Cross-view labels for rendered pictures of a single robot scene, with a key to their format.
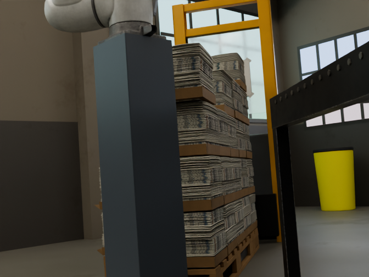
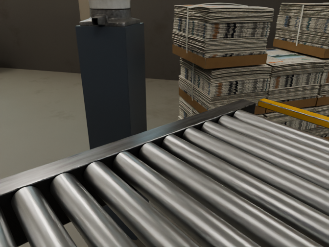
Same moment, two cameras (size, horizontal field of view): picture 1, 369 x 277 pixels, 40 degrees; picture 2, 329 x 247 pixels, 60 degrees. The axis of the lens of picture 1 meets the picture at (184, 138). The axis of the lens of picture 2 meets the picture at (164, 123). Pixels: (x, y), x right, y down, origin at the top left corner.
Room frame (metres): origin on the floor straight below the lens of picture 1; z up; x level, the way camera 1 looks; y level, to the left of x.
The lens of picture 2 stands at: (1.29, -0.94, 1.10)
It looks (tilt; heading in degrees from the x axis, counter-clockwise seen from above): 24 degrees down; 57
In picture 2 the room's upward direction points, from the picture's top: straight up
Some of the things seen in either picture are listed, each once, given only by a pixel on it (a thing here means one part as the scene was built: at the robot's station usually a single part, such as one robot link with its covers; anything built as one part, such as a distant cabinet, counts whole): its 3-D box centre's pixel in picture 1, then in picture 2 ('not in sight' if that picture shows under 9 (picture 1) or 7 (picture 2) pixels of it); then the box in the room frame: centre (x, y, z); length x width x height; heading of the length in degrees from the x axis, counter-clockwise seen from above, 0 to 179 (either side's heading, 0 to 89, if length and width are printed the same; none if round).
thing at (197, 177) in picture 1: (198, 194); (283, 126); (2.67, -0.05, 0.42); 1.17 x 0.39 x 0.83; 165
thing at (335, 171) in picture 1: (335, 178); not in sight; (5.96, -1.74, 0.36); 0.47 x 0.45 x 0.72; 42
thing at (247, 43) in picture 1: (225, 73); not in sight; (3.82, -0.35, 1.28); 0.57 x 0.01 x 0.65; 75
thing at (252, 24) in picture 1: (222, 28); not in sight; (3.80, -0.35, 1.62); 0.75 x 0.06 x 0.06; 75
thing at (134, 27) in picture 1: (134, 34); (108, 16); (1.74, 0.15, 1.03); 0.22 x 0.18 x 0.06; 42
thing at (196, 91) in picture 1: (192, 98); (227, 57); (2.19, -0.05, 0.86); 0.29 x 0.16 x 0.04; 166
